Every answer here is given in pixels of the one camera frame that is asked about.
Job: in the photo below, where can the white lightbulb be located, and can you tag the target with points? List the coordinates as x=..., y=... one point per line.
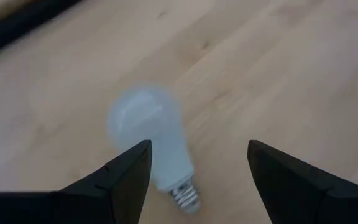
x=148, y=118

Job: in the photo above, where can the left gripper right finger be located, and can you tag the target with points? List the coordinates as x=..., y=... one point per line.
x=291, y=193

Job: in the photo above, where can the black aluminium table frame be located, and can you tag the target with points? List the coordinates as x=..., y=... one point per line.
x=11, y=28

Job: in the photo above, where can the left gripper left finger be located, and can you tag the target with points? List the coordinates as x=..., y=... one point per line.
x=120, y=180

